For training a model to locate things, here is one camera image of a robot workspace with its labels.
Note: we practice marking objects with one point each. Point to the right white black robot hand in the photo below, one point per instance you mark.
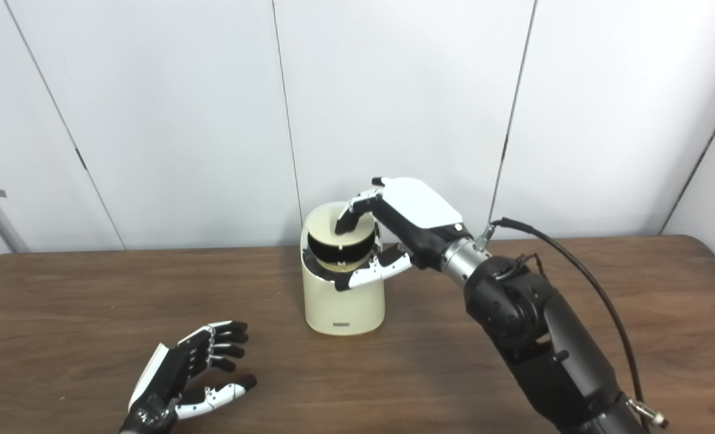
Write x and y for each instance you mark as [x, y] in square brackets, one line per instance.
[420, 208]

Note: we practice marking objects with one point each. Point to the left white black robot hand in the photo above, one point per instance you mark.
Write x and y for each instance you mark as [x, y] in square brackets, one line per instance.
[170, 374]

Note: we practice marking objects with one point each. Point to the cream round bin lid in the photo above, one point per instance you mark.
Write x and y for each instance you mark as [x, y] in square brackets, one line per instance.
[324, 232]

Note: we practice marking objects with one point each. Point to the cream-colored round bin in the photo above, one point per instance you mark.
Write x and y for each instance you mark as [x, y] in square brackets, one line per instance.
[342, 301]

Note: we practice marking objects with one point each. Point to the black panel seam clip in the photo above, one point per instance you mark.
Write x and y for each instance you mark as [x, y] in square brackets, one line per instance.
[81, 158]

